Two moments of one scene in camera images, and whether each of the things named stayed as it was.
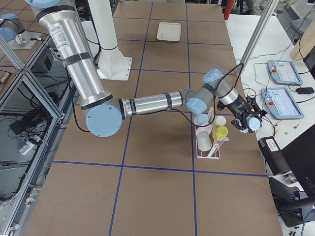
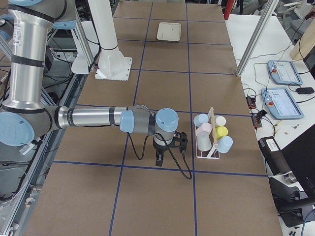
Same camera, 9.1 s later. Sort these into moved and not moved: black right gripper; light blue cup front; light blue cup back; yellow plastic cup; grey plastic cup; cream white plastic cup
Moved: black right gripper; light blue cup back
Not moved: grey plastic cup; cream white plastic cup; yellow plastic cup; light blue cup front
